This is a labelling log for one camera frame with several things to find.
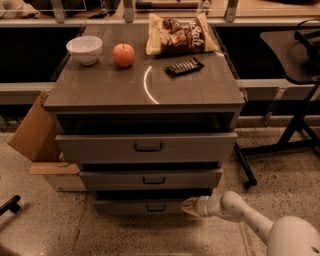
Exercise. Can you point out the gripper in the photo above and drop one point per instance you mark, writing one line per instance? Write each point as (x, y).
(202, 205)

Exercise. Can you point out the grey bottom drawer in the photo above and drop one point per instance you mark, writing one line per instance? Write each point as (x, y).
(137, 207)

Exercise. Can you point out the grey drawer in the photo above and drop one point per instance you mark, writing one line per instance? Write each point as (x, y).
(137, 207)
(156, 148)
(151, 180)

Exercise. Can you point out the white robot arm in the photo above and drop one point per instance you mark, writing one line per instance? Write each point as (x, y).
(287, 236)

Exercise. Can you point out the grey middle drawer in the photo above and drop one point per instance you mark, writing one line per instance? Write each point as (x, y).
(151, 180)

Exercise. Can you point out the dark wooden drawer cabinet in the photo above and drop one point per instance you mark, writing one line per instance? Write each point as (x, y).
(143, 99)

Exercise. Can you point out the grey top drawer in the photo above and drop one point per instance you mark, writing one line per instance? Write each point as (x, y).
(156, 148)

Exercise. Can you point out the black candy bar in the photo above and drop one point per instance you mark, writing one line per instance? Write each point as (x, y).
(184, 67)

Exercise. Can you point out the red apple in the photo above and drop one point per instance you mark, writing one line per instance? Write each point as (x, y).
(123, 55)

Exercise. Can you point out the brown cardboard box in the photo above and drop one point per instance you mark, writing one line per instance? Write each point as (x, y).
(35, 140)

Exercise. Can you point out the yellow brown chip bag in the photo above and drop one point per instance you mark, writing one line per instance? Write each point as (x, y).
(167, 35)

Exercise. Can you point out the black chair leg caster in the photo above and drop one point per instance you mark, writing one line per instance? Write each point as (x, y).
(11, 205)

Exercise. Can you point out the black side table stand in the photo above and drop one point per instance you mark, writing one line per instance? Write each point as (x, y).
(299, 57)

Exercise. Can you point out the white ceramic bowl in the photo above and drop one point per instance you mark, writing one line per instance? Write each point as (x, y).
(85, 49)

